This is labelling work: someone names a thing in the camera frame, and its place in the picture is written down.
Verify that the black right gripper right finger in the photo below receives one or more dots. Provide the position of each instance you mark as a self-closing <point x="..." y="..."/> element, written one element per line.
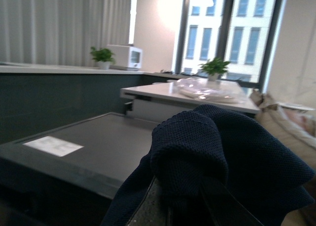
<point x="214" y="206"/>

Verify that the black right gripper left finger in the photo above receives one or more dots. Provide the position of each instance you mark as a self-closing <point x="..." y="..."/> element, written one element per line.
<point x="152" y="211"/>

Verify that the dark navy mesh garment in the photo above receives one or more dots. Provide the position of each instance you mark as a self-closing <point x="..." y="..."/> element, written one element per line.
<point x="264" y="175"/>

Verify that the grey front-load washing machine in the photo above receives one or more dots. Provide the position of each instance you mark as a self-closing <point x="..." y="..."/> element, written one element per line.
<point x="76" y="189"/>

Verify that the white kitchen island counter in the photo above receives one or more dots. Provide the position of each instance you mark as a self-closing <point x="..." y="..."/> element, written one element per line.
<point x="157" y="102"/>

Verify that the clear plastic bag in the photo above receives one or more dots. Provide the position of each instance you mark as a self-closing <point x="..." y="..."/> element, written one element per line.
<point x="209" y="92"/>

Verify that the white label sticker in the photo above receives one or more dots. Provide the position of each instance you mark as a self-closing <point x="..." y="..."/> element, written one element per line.
<point x="53" y="145"/>

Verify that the right potted green plant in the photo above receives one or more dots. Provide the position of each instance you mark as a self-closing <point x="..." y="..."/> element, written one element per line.
<point x="214" y="68"/>

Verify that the potted green plant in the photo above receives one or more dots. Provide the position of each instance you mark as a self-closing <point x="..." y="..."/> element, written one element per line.
<point x="104" y="57"/>
<point x="214" y="68"/>

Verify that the white countertop appliance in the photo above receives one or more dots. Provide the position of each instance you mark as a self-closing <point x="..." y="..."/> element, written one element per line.
<point x="126" y="57"/>

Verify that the left potted green plant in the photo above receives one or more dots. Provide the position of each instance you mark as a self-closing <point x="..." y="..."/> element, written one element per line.
<point x="104" y="57"/>

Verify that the dark-framed window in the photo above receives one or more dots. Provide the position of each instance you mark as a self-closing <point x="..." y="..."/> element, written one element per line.
<point x="243" y="32"/>

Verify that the white curtain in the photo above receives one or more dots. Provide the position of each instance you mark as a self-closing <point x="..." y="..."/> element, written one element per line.
<point x="61" y="32"/>

